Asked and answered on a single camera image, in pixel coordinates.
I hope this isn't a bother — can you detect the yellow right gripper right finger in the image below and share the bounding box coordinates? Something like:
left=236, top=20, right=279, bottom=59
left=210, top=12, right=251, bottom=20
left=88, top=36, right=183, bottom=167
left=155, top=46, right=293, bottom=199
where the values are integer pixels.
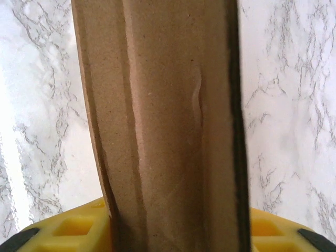
left=248, top=206, right=336, bottom=252

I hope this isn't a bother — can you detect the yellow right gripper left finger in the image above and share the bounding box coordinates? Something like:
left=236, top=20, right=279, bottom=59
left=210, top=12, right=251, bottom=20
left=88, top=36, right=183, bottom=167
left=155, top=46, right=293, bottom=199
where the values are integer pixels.
left=0, top=198, right=114, bottom=252

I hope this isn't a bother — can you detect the brown cardboard box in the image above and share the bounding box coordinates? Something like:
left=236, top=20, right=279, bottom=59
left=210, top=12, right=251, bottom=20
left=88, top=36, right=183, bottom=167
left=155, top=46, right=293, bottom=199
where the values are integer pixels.
left=70, top=0, right=253, bottom=252

